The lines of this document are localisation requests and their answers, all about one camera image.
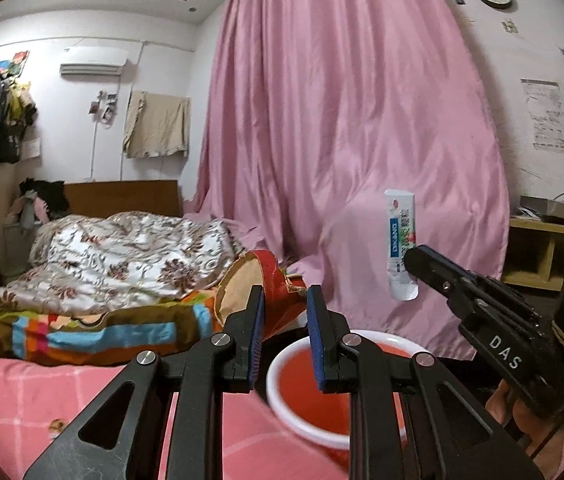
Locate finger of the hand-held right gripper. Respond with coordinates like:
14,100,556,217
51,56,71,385
403,244,554,334

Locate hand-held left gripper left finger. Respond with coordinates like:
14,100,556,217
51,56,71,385
22,285,268,480

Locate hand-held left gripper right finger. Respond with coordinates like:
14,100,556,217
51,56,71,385
306,284,546,480

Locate red basin with white rim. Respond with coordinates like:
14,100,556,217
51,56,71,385
266,330,438,453

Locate red and tan pouch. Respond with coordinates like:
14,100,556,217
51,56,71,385
213,249,310,341

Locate white toothpaste tube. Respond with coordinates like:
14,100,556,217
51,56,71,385
383,189,420,302

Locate person's right hand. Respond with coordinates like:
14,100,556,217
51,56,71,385
484,377,564,461

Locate wooden side table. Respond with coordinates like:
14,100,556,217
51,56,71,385
502,215,564,291

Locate grey box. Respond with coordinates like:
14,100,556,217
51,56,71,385
519,195,564,222

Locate floral satin quilt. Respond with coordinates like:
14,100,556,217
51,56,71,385
0,211,248,321

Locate colourful striped quilt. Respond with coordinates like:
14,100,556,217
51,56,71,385
0,272,313,366

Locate printed paper sheet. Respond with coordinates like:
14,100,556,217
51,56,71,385
520,78,564,153

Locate wooden headboard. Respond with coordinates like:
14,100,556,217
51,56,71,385
62,180,184,218

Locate pink curtain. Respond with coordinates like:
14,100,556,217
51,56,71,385
182,0,510,361

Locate beige hanging towel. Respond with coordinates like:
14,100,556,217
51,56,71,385
122,90,192,159

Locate pile of clothes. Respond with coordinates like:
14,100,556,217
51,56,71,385
7,177,70,233

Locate white bedside cabinet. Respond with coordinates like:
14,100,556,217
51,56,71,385
3,222,35,281

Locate white air conditioner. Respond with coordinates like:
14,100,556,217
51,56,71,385
59,57,128,78

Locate hanging dark clothes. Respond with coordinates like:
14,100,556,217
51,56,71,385
0,77,38,163

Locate wall photos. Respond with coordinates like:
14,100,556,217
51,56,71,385
87,90,118,123

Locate colourful wall picture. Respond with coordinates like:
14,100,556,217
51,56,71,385
0,50,30,72

